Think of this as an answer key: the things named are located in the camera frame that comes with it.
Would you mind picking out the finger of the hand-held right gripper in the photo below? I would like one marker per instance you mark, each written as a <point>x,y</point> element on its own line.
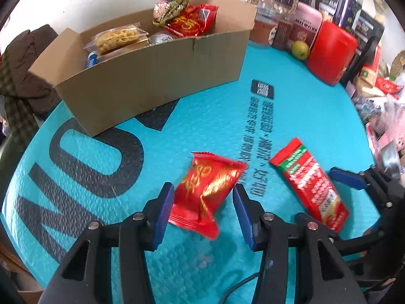
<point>345,177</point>
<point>357,245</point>

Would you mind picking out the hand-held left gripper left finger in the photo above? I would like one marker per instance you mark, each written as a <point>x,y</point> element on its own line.
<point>163,215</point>

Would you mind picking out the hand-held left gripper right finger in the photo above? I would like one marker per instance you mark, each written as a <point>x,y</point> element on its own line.
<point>243,218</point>

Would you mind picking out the red green-edged snack packet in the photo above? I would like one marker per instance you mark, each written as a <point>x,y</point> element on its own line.
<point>307,180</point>

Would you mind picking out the red gold-print snack packet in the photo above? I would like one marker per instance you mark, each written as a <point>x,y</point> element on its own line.
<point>205,193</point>

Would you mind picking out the cardboard box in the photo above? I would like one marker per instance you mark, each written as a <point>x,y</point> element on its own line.
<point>152,76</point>

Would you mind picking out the blue tablet tube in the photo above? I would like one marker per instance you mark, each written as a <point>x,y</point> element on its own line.
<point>91,59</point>

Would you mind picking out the white patterned snack packet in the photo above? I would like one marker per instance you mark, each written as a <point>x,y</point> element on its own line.
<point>161,38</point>

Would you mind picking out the yellow waffle snack bag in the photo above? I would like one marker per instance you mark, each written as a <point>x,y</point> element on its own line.
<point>117,38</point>

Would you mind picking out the red picture snack bag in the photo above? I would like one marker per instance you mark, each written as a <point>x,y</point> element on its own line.
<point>193,20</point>

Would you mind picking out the brown chestnut snack packet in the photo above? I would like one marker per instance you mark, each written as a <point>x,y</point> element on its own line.
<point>172,4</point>

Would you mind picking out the pile of mixed packets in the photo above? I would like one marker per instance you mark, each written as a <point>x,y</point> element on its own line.
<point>386,110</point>

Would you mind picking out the red canister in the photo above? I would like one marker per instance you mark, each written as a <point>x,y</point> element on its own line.
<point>332,52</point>

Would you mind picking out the round woven mat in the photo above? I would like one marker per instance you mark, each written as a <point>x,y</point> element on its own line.
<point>398,63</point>

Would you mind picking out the yellow-green fruit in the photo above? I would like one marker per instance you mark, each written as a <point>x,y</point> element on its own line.
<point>300,49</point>

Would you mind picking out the large black labelled pouch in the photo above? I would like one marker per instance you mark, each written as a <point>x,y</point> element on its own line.
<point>368,27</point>

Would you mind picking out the brown cardboard carton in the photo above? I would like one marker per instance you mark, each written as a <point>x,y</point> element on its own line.
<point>28,295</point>

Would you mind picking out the pink canister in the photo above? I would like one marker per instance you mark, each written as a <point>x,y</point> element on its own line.
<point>305,25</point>

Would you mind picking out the purple label jar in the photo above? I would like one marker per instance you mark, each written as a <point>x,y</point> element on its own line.
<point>348,9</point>

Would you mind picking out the small black pouch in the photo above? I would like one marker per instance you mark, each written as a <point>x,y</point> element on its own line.
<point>326,1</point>

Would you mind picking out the plaid cloth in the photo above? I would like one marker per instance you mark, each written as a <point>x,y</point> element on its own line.
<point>15,114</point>

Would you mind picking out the brown jacket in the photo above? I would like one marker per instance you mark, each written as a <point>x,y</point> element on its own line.
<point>28,66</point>

